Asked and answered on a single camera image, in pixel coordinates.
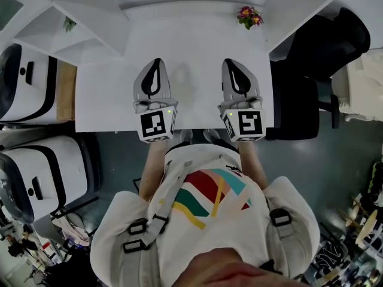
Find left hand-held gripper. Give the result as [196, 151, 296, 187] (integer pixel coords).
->
[133, 57, 179, 145]

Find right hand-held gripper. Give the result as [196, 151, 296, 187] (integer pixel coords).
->
[217, 57, 267, 143]

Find pink and yellow flowers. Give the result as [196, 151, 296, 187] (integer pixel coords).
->
[236, 5, 265, 30]

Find person's left forearm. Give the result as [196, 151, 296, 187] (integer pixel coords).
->
[138, 141, 169, 203]

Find person's right forearm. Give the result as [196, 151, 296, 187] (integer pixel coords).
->
[238, 141, 269, 191]

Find person's right shoe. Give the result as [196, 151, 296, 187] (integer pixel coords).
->
[202, 128, 221, 145]

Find person's shoe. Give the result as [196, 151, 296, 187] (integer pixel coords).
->
[180, 129, 194, 145]
[202, 128, 221, 145]

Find white table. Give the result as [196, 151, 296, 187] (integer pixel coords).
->
[74, 8, 275, 133]

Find person's left shoe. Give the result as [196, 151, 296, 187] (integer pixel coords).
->
[180, 129, 194, 145]

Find black office chair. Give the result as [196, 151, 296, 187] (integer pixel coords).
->
[265, 7, 372, 142]

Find small green plant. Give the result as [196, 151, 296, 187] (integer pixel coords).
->
[62, 16, 77, 33]

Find white and black machine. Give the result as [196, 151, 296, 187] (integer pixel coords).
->
[0, 135, 102, 224]
[0, 42, 58, 124]

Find person's white printed shirt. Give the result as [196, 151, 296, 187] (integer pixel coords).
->
[89, 144, 321, 287]

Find beige cloth bag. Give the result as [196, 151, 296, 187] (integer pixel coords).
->
[53, 210, 91, 248]

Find wooden stand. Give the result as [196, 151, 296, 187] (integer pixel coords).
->
[338, 193, 379, 246]

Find person's chin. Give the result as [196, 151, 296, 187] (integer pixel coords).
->
[171, 247, 312, 287]

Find grey harness strap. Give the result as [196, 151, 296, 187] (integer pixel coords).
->
[265, 197, 293, 242]
[121, 159, 194, 287]

